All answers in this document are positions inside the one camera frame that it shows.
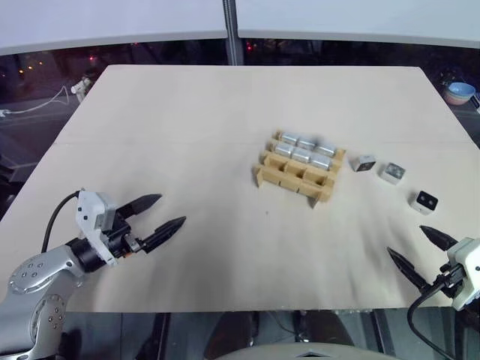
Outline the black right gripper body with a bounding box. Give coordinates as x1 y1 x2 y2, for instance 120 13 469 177
421 263 467 298

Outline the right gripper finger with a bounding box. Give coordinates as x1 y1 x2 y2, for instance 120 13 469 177
419 225 460 252
386 247 429 292

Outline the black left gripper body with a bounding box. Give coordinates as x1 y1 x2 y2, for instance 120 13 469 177
100 209 146 260

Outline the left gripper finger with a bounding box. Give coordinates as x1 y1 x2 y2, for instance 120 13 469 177
118 193 164 220
141 215 188 254

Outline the wooden grid tray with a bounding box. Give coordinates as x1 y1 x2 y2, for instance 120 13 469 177
251 129 347 209

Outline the light grey rounded shape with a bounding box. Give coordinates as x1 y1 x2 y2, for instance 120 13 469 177
227 338 388 360

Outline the white handheld device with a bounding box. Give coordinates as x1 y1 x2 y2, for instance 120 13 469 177
70 76 93 101

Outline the pink bowl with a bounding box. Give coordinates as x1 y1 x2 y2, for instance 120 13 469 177
443 88 476 107

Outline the blue bowl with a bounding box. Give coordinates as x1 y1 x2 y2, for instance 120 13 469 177
447 82 477 100

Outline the grey metal pole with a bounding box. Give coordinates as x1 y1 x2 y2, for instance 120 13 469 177
223 0 240 67

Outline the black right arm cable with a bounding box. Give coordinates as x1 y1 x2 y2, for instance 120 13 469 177
407 283 453 360

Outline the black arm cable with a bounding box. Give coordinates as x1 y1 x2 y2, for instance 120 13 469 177
41 190 82 253
407 283 453 360

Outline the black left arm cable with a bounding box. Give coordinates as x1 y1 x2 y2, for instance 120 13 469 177
41 190 82 253

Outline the white cable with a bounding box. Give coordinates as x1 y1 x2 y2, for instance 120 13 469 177
0 85 82 118

